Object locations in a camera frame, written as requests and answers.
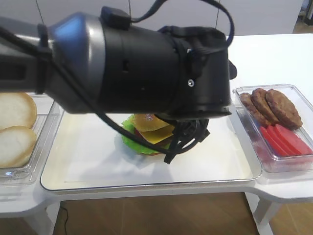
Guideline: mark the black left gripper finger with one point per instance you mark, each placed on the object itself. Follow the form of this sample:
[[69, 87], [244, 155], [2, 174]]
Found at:
[[200, 125]]

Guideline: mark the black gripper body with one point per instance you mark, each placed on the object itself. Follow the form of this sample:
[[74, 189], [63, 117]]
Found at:
[[204, 87]]

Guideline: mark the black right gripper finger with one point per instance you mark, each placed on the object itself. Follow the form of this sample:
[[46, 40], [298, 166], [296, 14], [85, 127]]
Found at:
[[183, 140]]

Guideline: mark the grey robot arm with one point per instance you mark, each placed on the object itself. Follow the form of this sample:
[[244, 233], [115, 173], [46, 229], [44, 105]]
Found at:
[[107, 65]]

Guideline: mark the yellow cheese slice on burger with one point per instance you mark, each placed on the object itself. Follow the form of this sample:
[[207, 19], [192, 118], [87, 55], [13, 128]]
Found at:
[[159, 135]]

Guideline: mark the brown patty on burger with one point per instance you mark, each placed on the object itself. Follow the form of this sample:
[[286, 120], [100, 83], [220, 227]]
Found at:
[[161, 144]]

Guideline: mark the bottom bun of burger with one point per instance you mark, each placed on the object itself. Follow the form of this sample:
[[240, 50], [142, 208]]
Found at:
[[150, 154]]

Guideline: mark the middle brown patty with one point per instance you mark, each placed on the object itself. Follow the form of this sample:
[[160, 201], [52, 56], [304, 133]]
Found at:
[[258, 97]]

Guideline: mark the left brown patty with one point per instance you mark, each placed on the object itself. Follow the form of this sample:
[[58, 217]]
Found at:
[[245, 99]]

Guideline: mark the middle red tomato slice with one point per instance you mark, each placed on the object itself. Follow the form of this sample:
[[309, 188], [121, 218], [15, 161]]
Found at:
[[291, 151]]

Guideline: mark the red tomato slice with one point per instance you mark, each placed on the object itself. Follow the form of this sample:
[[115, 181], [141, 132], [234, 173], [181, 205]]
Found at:
[[275, 146], [291, 151], [292, 139]]

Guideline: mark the clear patty and tomato container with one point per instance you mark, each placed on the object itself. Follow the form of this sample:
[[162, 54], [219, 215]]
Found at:
[[254, 144]]

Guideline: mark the right brown patty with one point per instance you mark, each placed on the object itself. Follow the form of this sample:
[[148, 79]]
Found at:
[[284, 109]]

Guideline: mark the white metal baking tray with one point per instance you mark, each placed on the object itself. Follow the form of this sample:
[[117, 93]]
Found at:
[[87, 153]]

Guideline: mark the left red tomato slice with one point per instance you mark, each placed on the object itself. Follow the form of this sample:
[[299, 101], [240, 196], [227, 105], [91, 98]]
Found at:
[[275, 146]]

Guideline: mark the right red tomato slice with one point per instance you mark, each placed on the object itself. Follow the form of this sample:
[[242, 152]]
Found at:
[[292, 139]]

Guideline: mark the clear bun container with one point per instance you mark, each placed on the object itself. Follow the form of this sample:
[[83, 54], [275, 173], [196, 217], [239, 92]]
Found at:
[[49, 116]]

